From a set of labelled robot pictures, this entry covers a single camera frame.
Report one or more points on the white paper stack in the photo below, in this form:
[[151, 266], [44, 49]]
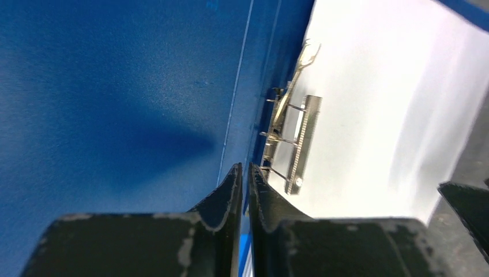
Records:
[[401, 84]]

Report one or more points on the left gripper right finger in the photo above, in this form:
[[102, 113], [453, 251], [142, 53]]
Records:
[[287, 242]]

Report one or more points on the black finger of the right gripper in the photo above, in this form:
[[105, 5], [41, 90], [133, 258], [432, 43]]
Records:
[[471, 206]]

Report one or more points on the blue folder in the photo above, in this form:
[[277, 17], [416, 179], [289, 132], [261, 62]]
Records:
[[134, 107]]

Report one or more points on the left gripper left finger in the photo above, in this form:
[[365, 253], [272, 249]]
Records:
[[203, 241]]

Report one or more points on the metal folder clip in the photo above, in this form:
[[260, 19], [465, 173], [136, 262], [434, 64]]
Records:
[[292, 124]]

